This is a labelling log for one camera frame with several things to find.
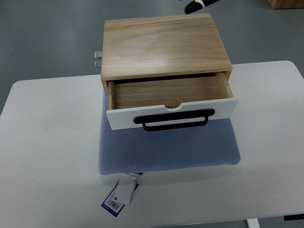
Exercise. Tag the white top drawer black handle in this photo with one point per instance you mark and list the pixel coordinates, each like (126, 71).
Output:
(164, 101)

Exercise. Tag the wooden drawer cabinet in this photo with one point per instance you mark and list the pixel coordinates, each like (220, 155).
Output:
(162, 46)

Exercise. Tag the blue mesh cushion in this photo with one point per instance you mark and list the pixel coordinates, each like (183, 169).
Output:
(136, 150)

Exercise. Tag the lower grey table clamp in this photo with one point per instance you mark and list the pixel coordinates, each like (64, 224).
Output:
(98, 64)

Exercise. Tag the grey table clamp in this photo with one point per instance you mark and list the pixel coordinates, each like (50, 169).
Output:
(98, 64)
(98, 55)

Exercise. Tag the upper grey table clamp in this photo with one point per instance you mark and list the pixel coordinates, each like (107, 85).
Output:
(98, 55)

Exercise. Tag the blue white product tag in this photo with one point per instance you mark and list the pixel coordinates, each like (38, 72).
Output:
(121, 195)

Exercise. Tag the black shoe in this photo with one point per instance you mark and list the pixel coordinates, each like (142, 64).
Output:
(196, 5)

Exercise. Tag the white table leg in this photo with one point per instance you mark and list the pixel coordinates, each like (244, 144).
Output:
(253, 223)

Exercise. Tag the cardboard box corner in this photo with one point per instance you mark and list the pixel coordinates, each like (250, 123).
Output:
(286, 4)

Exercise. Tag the black bracket under table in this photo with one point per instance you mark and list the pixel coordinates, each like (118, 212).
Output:
(294, 217)

